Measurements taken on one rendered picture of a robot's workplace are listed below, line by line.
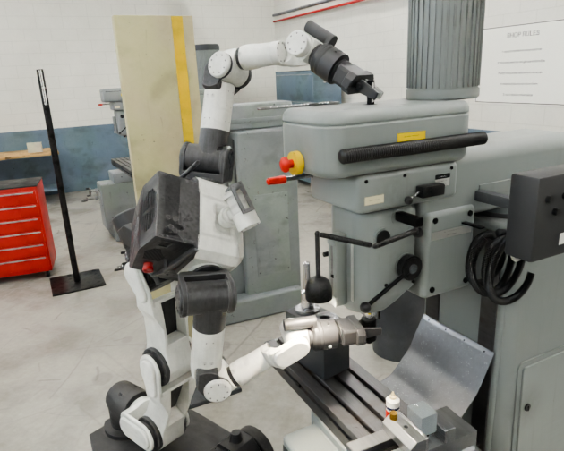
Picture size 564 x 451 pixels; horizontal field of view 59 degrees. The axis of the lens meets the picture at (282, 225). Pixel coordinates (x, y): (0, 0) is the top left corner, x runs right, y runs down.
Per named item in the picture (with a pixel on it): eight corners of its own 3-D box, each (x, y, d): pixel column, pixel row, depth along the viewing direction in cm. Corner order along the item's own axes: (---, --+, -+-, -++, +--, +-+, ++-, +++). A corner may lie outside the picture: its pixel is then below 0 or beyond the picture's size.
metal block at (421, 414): (421, 438, 133) (422, 419, 131) (406, 424, 138) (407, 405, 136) (436, 431, 135) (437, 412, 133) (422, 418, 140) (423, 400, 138)
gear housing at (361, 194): (358, 216, 124) (358, 177, 121) (309, 198, 145) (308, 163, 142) (458, 197, 138) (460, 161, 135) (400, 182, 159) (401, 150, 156)
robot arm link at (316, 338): (325, 356, 146) (287, 361, 144) (315, 334, 156) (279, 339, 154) (326, 324, 142) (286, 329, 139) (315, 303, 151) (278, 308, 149)
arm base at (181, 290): (177, 328, 133) (182, 303, 125) (171, 290, 141) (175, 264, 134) (232, 323, 138) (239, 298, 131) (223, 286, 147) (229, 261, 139)
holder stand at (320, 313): (324, 380, 173) (322, 329, 167) (286, 354, 191) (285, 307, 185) (349, 368, 180) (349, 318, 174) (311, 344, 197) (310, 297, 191)
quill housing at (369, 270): (364, 326, 136) (364, 213, 127) (324, 298, 154) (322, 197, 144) (418, 309, 144) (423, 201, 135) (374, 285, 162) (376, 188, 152)
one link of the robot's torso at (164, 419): (129, 439, 196) (134, 348, 173) (170, 412, 210) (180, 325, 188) (152, 466, 188) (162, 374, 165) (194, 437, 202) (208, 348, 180)
